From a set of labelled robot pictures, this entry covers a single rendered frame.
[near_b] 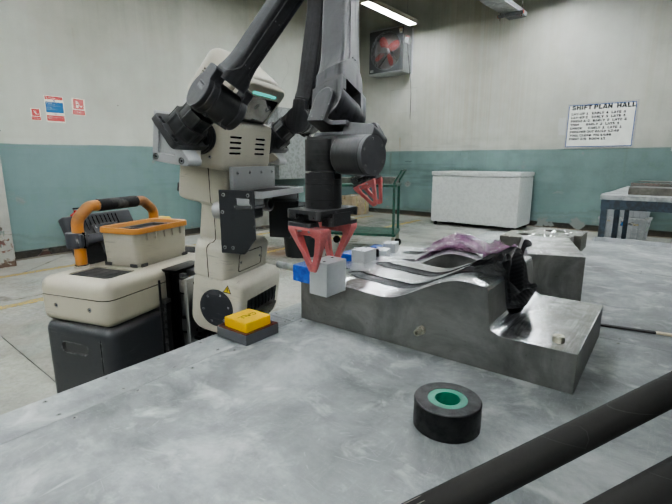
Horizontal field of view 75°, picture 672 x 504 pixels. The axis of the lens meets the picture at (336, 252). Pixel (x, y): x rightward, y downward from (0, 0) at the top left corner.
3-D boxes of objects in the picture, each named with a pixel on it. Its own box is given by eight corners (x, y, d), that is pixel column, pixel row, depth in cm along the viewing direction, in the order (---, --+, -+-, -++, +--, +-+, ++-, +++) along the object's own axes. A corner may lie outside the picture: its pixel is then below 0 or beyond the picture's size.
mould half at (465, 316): (301, 317, 90) (300, 253, 87) (370, 288, 110) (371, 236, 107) (573, 395, 60) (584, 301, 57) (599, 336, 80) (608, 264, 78)
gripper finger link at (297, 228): (348, 269, 71) (349, 211, 69) (320, 278, 65) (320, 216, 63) (316, 263, 75) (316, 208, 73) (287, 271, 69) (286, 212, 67)
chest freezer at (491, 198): (530, 227, 752) (535, 171, 733) (516, 232, 694) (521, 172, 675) (448, 219, 847) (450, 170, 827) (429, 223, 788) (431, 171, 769)
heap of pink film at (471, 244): (412, 262, 113) (413, 232, 111) (423, 249, 129) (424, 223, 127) (521, 271, 104) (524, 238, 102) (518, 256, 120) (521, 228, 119)
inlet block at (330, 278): (267, 282, 76) (267, 251, 75) (288, 275, 80) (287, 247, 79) (326, 297, 68) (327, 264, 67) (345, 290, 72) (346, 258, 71)
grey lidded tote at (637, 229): (594, 238, 642) (597, 215, 636) (602, 234, 672) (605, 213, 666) (644, 243, 602) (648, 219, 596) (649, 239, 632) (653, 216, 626)
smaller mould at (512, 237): (498, 255, 149) (499, 235, 148) (511, 248, 161) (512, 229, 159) (562, 263, 137) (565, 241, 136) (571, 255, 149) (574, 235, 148)
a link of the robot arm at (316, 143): (323, 133, 70) (297, 132, 66) (356, 132, 66) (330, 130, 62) (323, 177, 72) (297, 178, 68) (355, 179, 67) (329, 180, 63)
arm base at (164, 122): (186, 121, 106) (149, 116, 94) (207, 99, 102) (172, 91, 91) (206, 150, 105) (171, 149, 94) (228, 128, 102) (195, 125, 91)
